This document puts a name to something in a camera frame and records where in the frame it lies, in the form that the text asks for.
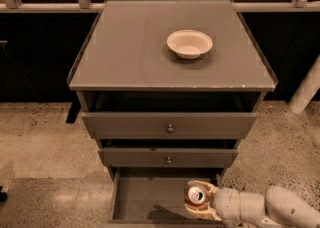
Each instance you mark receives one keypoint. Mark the red coke can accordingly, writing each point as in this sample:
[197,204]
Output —
[196,196]

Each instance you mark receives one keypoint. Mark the grey wooden drawer cabinet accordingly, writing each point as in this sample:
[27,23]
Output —
[126,66]

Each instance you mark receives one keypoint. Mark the white paper bowl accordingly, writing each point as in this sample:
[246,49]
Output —
[189,44]

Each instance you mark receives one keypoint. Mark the white round pillar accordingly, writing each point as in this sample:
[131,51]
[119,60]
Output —
[307,89]

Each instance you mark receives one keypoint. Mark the brass drawer knob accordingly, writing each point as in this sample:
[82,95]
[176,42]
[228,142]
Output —
[170,128]
[169,161]

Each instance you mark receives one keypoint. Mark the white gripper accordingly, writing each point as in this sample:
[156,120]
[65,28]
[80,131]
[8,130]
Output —
[226,202]

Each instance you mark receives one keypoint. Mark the grey top drawer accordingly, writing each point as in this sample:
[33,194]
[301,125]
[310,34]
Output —
[153,125]

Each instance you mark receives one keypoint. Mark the brass middle drawer knob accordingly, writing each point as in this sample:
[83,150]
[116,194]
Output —
[169,161]

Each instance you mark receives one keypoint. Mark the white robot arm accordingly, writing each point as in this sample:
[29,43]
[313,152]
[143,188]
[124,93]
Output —
[278,208]

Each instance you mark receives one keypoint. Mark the black shoe at edge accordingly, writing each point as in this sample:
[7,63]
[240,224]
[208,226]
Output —
[3,195]

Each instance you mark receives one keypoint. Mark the grey middle drawer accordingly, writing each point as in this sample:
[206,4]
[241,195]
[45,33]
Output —
[156,157]

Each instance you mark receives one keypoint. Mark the grey open bottom drawer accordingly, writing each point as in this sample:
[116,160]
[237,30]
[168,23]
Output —
[154,198]

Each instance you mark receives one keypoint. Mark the brass top drawer knob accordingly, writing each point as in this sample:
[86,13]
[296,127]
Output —
[170,128]

